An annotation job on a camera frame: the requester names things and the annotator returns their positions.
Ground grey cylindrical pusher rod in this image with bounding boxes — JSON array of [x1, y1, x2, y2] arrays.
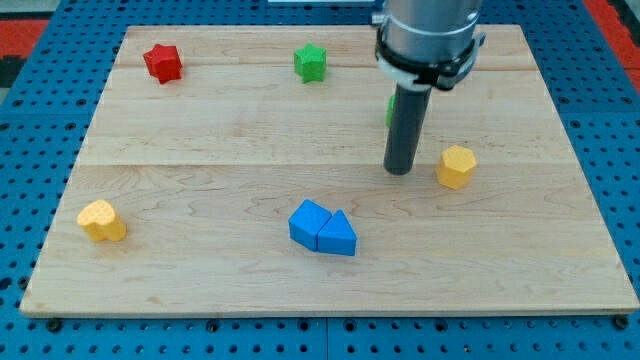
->
[[384, 85, 431, 175]]

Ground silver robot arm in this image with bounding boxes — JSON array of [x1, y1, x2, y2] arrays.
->
[[375, 0, 486, 175]]

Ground yellow hexagon block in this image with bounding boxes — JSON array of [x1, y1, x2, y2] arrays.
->
[[436, 145, 477, 190]]

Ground yellow heart block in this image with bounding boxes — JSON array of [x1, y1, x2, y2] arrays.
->
[[76, 199, 127, 242]]

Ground green block behind rod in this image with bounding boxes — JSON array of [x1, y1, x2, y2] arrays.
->
[[385, 95, 395, 128]]

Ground green star block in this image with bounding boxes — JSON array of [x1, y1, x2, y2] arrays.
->
[[294, 43, 327, 83]]

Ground blue triangle block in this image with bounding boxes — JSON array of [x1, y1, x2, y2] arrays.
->
[[317, 210, 357, 256]]

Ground blue cube block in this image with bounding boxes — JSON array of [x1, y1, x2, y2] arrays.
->
[[288, 199, 332, 252]]

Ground wooden board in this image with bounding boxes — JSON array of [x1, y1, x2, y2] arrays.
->
[[20, 25, 639, 319]]

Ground red star block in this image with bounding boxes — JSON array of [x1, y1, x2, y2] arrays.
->
[[143, 44, 182, 84]]

